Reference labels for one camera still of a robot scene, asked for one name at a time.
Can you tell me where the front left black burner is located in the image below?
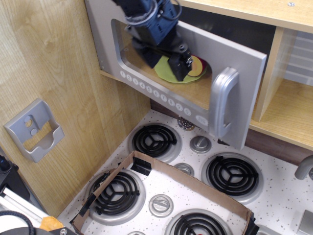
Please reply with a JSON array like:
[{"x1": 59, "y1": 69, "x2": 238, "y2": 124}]
[{"x1": 93, "y1": 170, "x2": 143, "y2": 217}]

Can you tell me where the grey toy microwave door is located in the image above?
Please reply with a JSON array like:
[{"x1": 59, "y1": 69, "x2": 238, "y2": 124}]
[{"x1": 86, "y1": 0, "x2": 267, "y2": 149}]

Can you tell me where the grey faucet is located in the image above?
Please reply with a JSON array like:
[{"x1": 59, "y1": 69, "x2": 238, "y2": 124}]
[{"x1": 294, "y1": 155, "x2": 313, "y2": 180}]

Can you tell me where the black burner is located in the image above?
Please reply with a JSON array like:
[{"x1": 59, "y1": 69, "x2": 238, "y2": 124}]
[
  {"x1": 93, "y1": 170, "x2": 143, "y2": 217},
  {"x1": 203, "y1": 155, "x2": 259, "y2": 196},
  {"x1": 174, "y1": 213, "x2": 226, "y2": 235},
  {"x1": 131, "y1": 124, "x2": 178, "y2": 157}
]

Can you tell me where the green plate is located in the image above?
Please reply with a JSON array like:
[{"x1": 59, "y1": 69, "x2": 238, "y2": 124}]
[{"x1": 154, "y1": 56, "x2": 208, "y2": 84}]

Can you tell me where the hanging metal strainer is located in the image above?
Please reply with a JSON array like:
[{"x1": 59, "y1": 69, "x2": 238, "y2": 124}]
[{"x1": 177, "y1": 116, "x2": 195, "y2": 131}]

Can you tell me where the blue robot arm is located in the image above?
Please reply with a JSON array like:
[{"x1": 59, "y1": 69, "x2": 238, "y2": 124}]
[{"x1": 114, "y1": 0, "x2": 193, "y2": 81}]

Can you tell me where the black equipment at left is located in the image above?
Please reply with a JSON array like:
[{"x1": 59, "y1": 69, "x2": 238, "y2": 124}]
[{"x1": 0, "y1": 155, "x2": 30, "y2": 201}]

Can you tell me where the back right black burner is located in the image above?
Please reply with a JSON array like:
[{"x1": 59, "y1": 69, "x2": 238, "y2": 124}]
[{"x1": 203, "y1": 155, "x2": 259, "y2": 196}]

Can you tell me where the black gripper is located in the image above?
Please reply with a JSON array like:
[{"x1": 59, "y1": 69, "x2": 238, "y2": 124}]
[{"x1": 126, "y1": 24, "x2": 193, "y2": 82}]

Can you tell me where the red toy fruit half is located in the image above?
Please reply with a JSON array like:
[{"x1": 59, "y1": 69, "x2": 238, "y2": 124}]
[{"x1": 187, "y1": 55, "x2": 207, "y2": 77}]

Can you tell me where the front right black burner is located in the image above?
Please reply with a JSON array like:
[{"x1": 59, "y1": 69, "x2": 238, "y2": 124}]
[{"x1": 174, "y1": 213, "x2": 226, "y2": 235}]

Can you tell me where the brown cardboard barrier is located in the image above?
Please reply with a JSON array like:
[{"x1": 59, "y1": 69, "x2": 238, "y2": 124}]
[{"x1": 70, "y1": 151, "x2": 259, "y2": 235}]

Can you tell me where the back grey stove knob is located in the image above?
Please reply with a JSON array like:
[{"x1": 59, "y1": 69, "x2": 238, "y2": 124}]
[{"x1": 189, "y1": 136, "x2": 212, "y2": 153}]

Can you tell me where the black braided cable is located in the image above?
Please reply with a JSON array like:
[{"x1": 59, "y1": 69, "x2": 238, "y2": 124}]
[{"x1": 0, "y1": 210, "x2": 40, "y2": 235}]

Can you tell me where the middle grey stove knob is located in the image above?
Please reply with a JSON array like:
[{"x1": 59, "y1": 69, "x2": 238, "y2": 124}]
[{"x1": 174, "y1": 163, "x2": 194, "y2": 177}]

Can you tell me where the grey wall phone holder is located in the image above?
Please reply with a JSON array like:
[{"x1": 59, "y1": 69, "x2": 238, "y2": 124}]
[{"x1": 4, "y1": 98, "x2": 65, "y2": 163}]

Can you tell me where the front grey stove knob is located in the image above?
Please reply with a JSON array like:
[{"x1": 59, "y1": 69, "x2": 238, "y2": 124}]
[{"x1": 149, "y1": 194, "x2": 174, "y2": 218}]

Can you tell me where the back left black burner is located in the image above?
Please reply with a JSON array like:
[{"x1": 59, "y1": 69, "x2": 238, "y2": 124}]
[{"x1": 131, "y1": 124, "x2": 178, "y2": 157}]

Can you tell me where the grey stove knob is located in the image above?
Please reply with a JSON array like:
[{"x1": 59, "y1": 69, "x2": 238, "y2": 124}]
[
  {"x1": 149, "y1": 194, "x2": 174, "y2": 218},
  {"x1": 174, "y1": 163, "x2": 194, "y2": 177},
  {"x1": 189, "y1": 136, "x2": 212, "y2": 153}
]

